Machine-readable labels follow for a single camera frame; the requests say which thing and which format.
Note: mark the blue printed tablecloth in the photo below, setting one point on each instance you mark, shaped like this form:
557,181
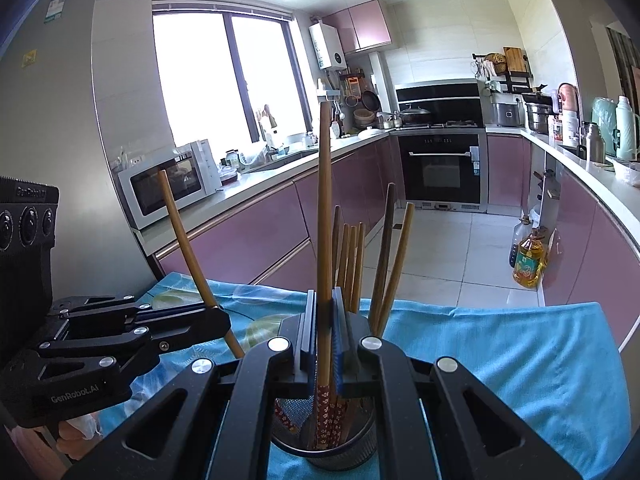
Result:
500,360

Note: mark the white thermos flask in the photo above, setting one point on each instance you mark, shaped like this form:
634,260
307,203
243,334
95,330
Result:
625,130

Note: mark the grey refrigerator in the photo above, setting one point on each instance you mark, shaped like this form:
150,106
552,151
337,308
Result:
60,125

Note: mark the pale green jug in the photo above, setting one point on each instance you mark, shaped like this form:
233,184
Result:
605,120

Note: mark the black wok with lid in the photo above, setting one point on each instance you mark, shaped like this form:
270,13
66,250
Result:
415,116

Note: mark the steel thermos flask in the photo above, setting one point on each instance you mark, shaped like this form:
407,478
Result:
593,145

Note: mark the steel stock pot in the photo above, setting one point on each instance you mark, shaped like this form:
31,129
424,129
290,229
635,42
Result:
539,119

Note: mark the kitchen window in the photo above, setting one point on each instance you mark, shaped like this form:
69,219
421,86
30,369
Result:
200,75

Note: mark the pink wall cabinet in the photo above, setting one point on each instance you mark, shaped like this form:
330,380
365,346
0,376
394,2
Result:
365,27

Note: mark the steel rice cooker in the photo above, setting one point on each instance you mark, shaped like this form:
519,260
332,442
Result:
507,112

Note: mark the black countertop storage rack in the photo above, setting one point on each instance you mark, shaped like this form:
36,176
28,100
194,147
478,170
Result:
515,82

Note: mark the pink thermal pot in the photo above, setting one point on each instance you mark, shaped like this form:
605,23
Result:
569,102

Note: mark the black mesh utensil holder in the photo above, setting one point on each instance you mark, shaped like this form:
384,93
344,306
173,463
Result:
350,454

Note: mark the pink kitchen base cabinets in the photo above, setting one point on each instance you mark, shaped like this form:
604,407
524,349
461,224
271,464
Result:
260,230
585,240

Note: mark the black built-in oven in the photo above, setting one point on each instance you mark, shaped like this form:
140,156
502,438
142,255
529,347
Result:
440,175

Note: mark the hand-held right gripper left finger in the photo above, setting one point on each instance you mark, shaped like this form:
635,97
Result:
311,345

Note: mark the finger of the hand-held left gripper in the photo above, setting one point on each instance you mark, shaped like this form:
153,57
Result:
200,331
190,310

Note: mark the black range hood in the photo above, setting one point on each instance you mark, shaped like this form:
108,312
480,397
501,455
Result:
450,105

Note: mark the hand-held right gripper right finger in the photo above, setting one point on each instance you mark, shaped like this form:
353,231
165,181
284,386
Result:
340,345

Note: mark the hanging black frying pan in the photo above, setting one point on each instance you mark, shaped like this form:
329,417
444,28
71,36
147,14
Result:
370,101

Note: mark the white water heater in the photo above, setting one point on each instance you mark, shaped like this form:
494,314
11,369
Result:
327,45

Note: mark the yellow cooking oil bottle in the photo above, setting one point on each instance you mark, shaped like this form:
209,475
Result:
529,262

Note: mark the wooden cutting board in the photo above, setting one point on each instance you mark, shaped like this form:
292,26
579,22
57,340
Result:
514,60

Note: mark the white microwave oven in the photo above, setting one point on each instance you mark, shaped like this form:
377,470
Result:
165,190

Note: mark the dark liquid plastic bottle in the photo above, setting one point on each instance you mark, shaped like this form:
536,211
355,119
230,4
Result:
517,240

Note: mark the person's left hand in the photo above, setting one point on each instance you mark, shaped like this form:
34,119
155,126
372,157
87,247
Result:
45,452

